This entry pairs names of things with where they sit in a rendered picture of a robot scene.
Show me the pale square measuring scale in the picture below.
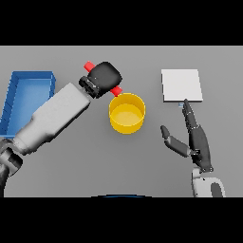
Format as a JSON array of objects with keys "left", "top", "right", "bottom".
[{"left": 160, "top": 68, "right": 204, "bottom": 107}]

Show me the red beaker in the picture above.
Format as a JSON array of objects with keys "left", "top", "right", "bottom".
[{"left": 83, "top": 61, "right": 123, "bottom": 98}]

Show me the blue tray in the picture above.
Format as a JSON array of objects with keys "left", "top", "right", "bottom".
[{"left": 0, "top": 70, "right": 57, "bottom": 140}]

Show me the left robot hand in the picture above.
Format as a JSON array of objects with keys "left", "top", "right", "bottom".
[{"left": 78, "top": 61, "right": 123, "bottom": 100}]

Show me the yellow bowl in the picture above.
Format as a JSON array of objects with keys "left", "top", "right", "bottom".
[{"left": 108, "top": 92, "right": 147, "bottom": 136}]

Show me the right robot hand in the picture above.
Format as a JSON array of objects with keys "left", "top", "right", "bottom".
[{"left": 159, "top": 98, "right": 215, "bottom": 174}]

